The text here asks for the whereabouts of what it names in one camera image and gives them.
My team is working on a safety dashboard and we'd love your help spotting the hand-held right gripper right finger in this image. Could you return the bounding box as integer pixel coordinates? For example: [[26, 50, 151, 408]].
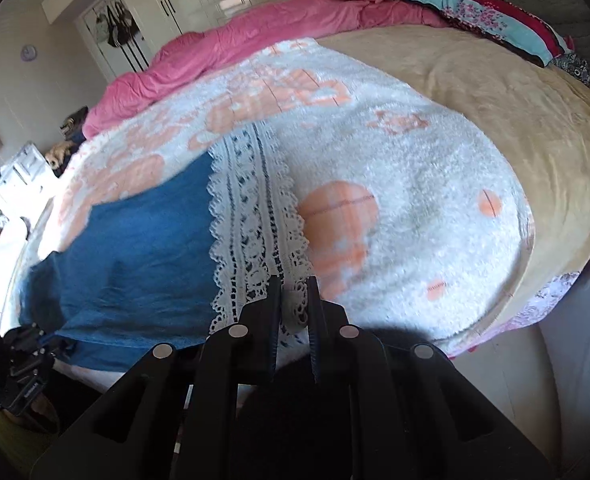
[[306, 276, 550, 480]]

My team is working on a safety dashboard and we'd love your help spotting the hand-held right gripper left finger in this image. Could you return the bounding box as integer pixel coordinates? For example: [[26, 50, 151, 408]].
[[29, 276, 282, 480]]

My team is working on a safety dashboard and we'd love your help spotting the blue denim pants lace trim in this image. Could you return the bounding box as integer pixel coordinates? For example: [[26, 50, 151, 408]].
[[20, 120, 321, 376]]

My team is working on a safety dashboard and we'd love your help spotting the white orange plush blanket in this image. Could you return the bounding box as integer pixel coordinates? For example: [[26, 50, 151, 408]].
[[35, 37, 536, 361]]

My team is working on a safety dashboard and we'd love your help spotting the white dresser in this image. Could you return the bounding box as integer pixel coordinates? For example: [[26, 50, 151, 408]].
[[0, 142, 58, 321]]

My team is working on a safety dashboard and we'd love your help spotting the tan crumpled cloth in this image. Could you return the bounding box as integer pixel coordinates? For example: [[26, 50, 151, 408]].
[[45, 141, 79, 168]]

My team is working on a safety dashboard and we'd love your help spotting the pink floral bed sheet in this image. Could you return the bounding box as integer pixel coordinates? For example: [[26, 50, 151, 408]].
[[450, 270, 583, 361]]

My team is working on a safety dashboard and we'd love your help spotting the dark folded clothes pile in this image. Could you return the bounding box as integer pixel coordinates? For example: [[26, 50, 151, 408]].
[[60, 105, 91, 143]]

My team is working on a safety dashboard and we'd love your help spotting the beige blanket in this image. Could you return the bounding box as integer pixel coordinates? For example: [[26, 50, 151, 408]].
[[315, 25, 590, 361]]

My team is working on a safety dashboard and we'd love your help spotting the pink duvet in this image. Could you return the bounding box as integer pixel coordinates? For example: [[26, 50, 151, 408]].
[[82, 0, 456, 141]]

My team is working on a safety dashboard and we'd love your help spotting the black hanging bag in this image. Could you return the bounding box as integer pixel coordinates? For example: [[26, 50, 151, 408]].
[[108, 1, 138, 49]]

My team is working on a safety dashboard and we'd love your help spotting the grey hanging bag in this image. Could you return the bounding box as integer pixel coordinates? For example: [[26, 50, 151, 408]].
[[93, 11, 111, 44]]

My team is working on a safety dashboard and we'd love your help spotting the teal pink floral bedding pile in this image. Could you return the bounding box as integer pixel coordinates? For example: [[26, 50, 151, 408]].
[[397, 0, 578, 68]]

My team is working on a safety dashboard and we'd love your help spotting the black white patterned cloth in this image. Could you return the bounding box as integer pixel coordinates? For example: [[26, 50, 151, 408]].
[[550, 51, 590, 89]]

